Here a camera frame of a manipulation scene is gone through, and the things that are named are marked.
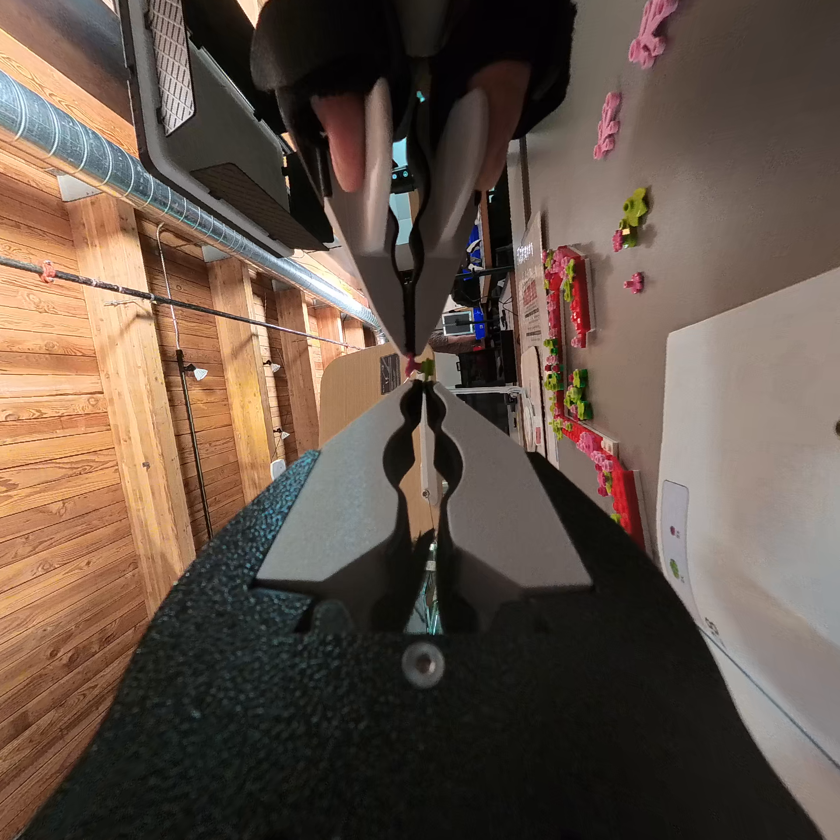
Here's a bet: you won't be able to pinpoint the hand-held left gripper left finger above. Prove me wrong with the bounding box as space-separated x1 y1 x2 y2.
255 379 426 634

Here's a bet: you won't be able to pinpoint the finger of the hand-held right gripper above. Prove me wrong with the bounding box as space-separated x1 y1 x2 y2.
325 77 421 357
408 87 491 352

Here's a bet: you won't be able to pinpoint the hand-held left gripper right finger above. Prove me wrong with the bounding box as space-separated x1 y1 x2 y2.
425 381 595 634

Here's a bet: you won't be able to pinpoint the red lego bar with flowers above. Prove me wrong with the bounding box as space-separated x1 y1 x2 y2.
553 413 649 555

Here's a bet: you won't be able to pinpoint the lime lego flower cluster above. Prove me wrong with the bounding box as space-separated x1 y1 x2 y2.
563 367 595 422

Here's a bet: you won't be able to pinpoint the lime and pink lego bits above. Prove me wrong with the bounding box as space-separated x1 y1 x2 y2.
542 338 567 396

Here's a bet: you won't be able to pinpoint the pink lego flower stem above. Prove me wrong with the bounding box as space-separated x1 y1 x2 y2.
628 0 681 70
592 91 623 161

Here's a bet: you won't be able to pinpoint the person's right hand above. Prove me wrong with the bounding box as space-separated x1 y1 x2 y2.
310 60 534 196

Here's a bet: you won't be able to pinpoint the white printed sign card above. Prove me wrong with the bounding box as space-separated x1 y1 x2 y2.
514 211 547 358

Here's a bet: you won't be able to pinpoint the black lamp pole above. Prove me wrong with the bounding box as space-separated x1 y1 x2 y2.
176 349 215 543

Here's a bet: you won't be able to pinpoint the grey ceiling heater unit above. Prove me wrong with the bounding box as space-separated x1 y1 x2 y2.
118 0 336 258

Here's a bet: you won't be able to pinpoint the thin black rod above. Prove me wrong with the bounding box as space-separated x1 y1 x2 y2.
0 256 362 352

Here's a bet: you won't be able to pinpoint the white instruction booklet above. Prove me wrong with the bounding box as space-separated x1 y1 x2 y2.
656 266 840 772

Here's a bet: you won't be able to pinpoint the red bracket-shaped lego build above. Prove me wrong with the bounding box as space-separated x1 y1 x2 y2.
542 245 595 350

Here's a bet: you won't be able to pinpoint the metal duct pipe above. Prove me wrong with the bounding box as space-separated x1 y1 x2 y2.
0 69 388 345

